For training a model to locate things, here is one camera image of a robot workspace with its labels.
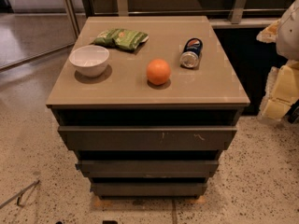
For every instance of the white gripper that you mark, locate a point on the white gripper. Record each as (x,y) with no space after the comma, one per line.
(289,34)

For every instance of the grey drawer cabinet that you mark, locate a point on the grey drawer cabinet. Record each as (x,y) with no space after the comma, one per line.
(209,95)

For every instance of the grey top drawer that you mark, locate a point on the grey top drawer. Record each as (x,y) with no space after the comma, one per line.
(147,139)

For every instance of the grey drawer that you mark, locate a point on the grey drawer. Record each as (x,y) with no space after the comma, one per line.
(148,189)
(147,169)
(147,139)

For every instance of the grey middle drawer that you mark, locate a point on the grey middle drawer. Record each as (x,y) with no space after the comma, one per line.
(147,169)

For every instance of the grey bottom drawer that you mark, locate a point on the grey bottom drawer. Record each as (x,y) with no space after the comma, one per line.
(148,189)

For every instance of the blue pepsi can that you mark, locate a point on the blue pepsi can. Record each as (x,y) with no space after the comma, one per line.
(191,53)

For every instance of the orange fruit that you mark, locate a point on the orange fruit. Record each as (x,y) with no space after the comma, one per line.
(158,71)

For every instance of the green snack bag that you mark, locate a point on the green snack bag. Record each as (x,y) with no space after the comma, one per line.
(121,38)

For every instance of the white bowl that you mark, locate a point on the white bowl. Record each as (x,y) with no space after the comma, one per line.
(90,61)

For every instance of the metal rod on floor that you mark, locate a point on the metal rod on floor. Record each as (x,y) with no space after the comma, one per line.
(17,197)

